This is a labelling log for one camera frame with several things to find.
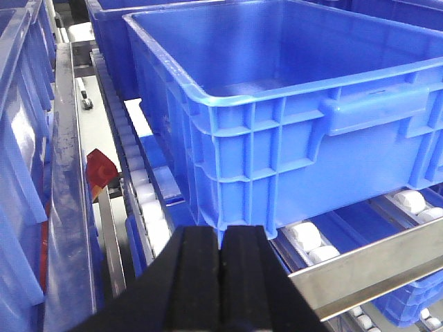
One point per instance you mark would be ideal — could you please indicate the red cardboard box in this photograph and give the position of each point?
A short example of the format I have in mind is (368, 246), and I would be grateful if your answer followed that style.
(100, 172)

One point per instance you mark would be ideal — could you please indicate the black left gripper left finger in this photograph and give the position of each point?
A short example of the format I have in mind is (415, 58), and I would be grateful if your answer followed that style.
(179, 290)

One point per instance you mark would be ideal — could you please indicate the large blue crate upper shelf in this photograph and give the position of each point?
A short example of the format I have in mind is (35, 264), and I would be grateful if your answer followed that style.
(272, 112)

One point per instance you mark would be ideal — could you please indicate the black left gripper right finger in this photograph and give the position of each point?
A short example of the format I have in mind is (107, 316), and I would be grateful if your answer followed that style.
(256, 293)

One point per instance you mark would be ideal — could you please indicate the blue bin far left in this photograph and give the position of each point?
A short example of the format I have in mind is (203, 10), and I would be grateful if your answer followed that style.
(27, 57)

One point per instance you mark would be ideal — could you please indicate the white roller track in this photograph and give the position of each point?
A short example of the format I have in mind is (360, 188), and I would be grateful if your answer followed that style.
(151, 223)

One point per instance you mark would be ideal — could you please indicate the stainless steel shelf rail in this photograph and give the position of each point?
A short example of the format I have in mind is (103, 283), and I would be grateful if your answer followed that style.
(354, 278)

